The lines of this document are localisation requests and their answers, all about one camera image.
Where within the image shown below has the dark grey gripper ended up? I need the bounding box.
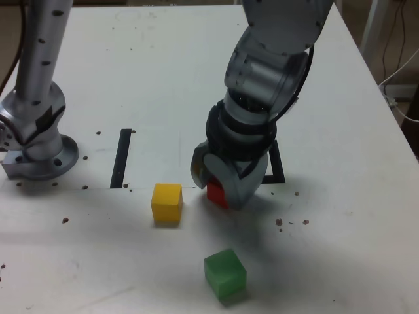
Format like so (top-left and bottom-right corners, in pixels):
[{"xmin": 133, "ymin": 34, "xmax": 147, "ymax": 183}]
[{"xmin": 191, "ymin": 142, "xmax": 266, "ymax": 210}]

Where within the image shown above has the green cube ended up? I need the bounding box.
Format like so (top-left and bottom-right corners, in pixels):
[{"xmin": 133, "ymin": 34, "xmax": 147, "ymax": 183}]
[{"xmin": 204, "ymin": 247, "xmax": 247, "ymax": 298}]

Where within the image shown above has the red cube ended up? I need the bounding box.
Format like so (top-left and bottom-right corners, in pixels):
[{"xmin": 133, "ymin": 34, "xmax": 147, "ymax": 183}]
[{"xmin": 206, "ymin": 176, "xmax": 229, "ymax": 210}]

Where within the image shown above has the yellow cube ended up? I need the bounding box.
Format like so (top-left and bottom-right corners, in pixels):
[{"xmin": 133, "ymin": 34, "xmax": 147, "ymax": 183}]
[{"xmin": 150, "ymin": 183, "xmax": 183, "ymax": 225}]

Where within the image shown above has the thin black hanging cable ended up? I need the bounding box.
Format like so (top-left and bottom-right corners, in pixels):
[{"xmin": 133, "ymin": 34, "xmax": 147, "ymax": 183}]
[{"xmin": 381, "ymin": 0, "xmax": 407, "ymax": 84}]

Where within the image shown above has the white metal frame leg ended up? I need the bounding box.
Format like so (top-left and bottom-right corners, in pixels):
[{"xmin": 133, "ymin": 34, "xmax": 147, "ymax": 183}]
[{"xmin": 359, "ymin": 0, "xmax": 384, "ymax": 56}]

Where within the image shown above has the black tape strip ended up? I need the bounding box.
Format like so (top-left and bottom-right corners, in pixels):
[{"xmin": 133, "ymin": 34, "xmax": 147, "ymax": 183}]
[{"xmin": 109, "ymin": 128, "xmax": 132, "ymax": 190}]

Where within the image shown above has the thin dark cable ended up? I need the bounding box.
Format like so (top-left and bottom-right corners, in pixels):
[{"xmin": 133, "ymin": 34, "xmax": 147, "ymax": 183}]
[{"xmin": 0, "ymin": 0, "xmax": 27, "ymax": 92}]

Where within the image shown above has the white cable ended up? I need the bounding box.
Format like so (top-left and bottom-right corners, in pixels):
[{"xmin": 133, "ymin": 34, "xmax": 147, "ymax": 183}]
[{"xmin": 378, "ymin": 48, "xmax": 419, "ymax": 122}]

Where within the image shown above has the black tape square outline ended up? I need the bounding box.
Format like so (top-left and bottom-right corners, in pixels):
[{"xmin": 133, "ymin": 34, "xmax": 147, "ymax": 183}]
[{"xmin": 261, "ymin": 139, "xmax": 286, "ymax": 184}]

